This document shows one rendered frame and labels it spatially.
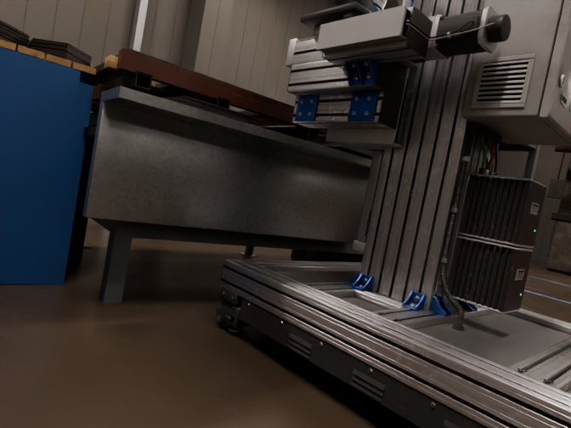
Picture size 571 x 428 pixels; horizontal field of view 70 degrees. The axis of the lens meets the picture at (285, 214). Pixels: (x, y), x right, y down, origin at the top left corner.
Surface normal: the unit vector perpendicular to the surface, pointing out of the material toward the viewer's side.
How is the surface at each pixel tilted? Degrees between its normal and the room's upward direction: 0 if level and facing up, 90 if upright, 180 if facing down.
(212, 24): 90
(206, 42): 90
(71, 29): 90
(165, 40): 90
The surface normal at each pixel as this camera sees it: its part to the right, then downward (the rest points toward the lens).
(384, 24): -0.72, -0.10
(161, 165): 0.60, 0.15
